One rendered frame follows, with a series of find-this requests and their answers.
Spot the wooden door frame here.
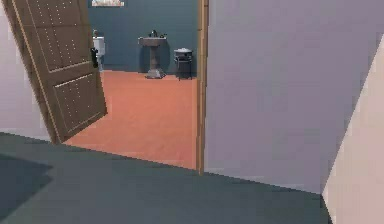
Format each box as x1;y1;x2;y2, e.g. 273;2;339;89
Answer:
195;0;210;175

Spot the black door handle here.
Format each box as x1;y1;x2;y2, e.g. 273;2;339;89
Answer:
90;47;100;69

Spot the framed wall picture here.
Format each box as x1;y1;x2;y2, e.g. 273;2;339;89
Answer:
91;0;126;8

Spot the grey pedestal sink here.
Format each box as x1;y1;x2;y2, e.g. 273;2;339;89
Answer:
138;29;169;80

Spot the brown panelled room door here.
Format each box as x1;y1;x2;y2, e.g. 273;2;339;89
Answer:
2;0;108;144

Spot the white toilet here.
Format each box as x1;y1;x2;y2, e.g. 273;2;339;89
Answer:
92;29;106;72

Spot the metal garbage can with holes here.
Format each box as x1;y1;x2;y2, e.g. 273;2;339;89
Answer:
173;47;194;80

